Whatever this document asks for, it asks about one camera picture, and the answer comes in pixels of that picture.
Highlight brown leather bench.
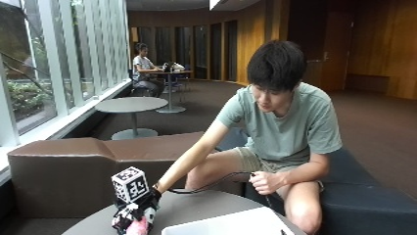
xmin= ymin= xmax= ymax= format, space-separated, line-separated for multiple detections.
xmin=7 ymin=130 xmax=245 ymax=219

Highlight wooden door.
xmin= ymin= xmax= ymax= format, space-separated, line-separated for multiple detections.
xmin=320 ymin=12 xmax=356 ymax=93

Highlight black cable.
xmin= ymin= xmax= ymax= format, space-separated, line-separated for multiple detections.
xmin=166 ymin=170 xmax=273 ymax=210

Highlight white framed window wall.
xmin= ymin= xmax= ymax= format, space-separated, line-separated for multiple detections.
xmin=0 ymin=0 xmax=132 ymax=148

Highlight white cube with black markers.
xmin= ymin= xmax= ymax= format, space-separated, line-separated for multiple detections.
xmin=110 ymin=165 xmax=150 ymax=204

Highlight person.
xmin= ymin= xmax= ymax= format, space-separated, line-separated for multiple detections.
xmin=130 ymin=42 xmax=166 ymax=98
xmin=153 ymin=40 xmax=344 ymax=235

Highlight blue chair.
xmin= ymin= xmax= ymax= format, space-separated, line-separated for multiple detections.
xmin=126 ymin=68 xmax=153 ymax=97

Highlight green bushes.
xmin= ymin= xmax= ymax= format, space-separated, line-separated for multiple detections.
xmin=5 ymin=80 xmax=54 ymax=114

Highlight dark blue bench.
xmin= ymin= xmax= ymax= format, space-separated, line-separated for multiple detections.
xmin=214 ymin=126 xmax=417 ymax=235

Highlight pink white black soft toy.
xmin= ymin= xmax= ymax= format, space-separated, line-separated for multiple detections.
xmin=110 ymin=204 xmax=157 ymax=235

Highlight grey round pedestal table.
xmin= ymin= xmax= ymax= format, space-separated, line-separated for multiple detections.
xmin=93 ymin=96 xmax=169 ymax=141

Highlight white flat box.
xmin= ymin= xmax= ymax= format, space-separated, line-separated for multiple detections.
xmin=160 ymin=206 xmax=297 ymax=235

